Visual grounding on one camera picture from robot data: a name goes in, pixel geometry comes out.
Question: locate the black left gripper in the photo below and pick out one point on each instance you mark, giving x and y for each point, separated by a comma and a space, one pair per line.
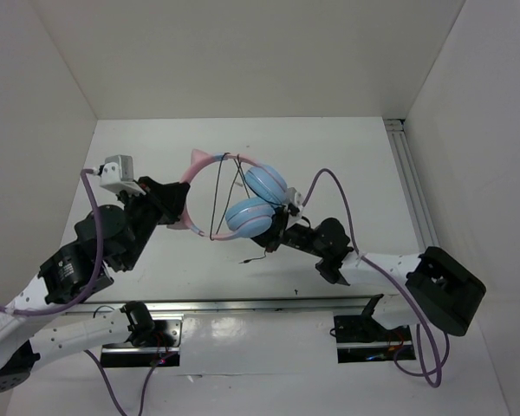
168, 199

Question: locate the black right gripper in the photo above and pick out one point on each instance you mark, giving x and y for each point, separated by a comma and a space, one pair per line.
273, 238

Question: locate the pink and blue cat-ear headphones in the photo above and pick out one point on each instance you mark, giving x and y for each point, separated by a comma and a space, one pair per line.
249, 218

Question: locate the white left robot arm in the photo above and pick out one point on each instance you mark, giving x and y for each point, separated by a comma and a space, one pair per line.
111, 237

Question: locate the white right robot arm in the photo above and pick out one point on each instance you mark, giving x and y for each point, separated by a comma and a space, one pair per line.
433, 286

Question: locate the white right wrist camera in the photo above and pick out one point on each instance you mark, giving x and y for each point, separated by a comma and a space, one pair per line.
293, 206

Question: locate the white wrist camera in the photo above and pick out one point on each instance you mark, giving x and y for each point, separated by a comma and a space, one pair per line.
117, 175
293, 206

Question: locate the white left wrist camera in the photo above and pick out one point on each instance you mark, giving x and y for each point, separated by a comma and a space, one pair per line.
117, 175

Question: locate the aluminium rail at table front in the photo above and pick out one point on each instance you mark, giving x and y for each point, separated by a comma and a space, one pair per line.
297, 303

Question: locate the aluminium rail at table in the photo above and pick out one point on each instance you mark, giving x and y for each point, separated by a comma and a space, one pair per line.
415, 198
297, 303

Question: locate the aluminium rail at table right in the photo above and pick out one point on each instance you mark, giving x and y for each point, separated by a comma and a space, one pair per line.
415, 198

